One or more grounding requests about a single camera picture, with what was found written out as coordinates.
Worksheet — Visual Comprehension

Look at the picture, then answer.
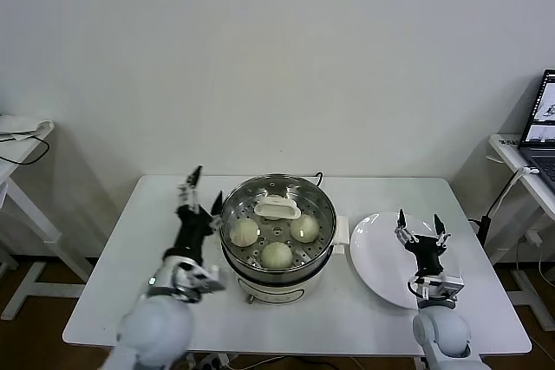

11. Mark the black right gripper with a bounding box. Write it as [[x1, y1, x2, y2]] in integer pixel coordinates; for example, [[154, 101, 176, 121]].
[[393, 208, 452, 276]]

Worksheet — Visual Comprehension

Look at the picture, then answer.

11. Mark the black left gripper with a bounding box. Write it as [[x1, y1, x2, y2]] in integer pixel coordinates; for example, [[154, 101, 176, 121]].
[[162, 165, 225, 264]]

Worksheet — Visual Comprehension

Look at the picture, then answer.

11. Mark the white steamed baozi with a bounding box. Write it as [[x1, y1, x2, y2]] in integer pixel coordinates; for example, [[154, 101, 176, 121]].
[[260, 241, 293, 270], [289, 213, 321, 243], [229, 218, 260, 246]]

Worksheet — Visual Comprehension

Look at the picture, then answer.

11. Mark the glass lid with white handle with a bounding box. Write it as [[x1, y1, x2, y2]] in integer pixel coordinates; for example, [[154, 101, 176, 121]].
[[219, 174, 337, 271]]

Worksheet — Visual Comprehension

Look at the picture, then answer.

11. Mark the stainless steel steamer basket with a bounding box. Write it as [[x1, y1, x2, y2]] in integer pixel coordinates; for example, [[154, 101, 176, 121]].
[[219, 174, 337, 279]]

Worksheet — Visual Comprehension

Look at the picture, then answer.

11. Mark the white round plate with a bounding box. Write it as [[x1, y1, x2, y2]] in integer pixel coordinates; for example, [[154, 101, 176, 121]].
[[349, 212, 460, 310]]

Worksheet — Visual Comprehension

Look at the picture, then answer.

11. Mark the white side table with laptop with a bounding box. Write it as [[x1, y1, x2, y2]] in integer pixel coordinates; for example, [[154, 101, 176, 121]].
[[484, 133, 555, 332]]

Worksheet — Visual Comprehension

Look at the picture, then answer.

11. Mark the open grey laptop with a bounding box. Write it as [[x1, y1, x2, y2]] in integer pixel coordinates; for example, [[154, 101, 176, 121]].
[[518, 68, 555, 196]]

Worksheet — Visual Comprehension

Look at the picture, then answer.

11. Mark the white power strip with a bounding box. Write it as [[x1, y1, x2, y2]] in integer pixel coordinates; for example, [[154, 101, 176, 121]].
[[186, 353, 238, 370]]

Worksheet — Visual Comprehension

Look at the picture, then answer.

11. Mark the white cloth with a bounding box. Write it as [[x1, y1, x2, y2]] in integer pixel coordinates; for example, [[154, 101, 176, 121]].
[[0, 120, 55, 140]]

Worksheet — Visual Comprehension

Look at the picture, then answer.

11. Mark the white side table with cloth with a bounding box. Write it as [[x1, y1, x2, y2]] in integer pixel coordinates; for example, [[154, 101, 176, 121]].
[[0, 114, 92, 323]]

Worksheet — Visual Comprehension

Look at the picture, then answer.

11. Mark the black stand post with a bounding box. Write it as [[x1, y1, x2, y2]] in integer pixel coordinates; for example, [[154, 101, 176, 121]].
[[466, 213, 491, 258]]

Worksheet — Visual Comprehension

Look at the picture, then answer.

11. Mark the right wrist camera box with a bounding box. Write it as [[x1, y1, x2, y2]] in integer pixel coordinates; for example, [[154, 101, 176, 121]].
[[409, 273, 464, 302]]

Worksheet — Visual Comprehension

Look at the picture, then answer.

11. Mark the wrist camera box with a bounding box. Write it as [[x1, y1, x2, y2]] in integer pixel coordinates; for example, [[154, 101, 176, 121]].
[[173, 263, 226, 302], [409, 273, 464, 302]]

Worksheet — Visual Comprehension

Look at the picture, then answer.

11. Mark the white laptop cable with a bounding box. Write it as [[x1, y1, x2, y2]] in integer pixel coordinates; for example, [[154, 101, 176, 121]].
[[485, 165, 539, 217]]

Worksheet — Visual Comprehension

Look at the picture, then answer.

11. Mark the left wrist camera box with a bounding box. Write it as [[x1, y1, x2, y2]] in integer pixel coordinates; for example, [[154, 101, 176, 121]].
[[173, 263, 226, 302]]

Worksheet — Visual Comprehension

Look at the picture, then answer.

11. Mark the thin black cable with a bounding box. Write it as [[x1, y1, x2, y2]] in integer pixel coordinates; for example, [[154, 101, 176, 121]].
[[0, 133, 49, 167]]

